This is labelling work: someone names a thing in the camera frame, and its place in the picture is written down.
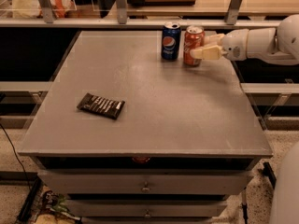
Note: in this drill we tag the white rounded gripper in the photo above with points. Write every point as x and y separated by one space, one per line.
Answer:
235 45

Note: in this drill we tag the red coke can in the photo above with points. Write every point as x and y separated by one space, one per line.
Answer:
193 38

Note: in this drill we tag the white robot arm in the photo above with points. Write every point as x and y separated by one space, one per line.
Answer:
278 46

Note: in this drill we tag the blue pepsi can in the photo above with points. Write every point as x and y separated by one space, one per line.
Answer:
171 34

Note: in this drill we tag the dark chocolate bar wrapper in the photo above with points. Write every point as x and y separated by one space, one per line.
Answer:
101 106

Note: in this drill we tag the grey drawer cabinet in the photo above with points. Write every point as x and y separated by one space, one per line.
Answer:
196 125

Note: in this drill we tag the red object inside drawer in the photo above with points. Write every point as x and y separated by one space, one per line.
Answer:
141 160

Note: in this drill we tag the upper drawer metal knob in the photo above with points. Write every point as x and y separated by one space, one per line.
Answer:
145 188

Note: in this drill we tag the drawer metal knob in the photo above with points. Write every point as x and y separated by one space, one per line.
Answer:
147 214
145 188

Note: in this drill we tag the lower drawer metal knob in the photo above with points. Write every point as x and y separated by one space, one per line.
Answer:
147 214

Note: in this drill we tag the white orange plastic bag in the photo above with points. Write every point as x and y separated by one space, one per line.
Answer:
32 9

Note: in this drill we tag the snack bags on floor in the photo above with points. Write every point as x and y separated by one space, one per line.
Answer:
54 211

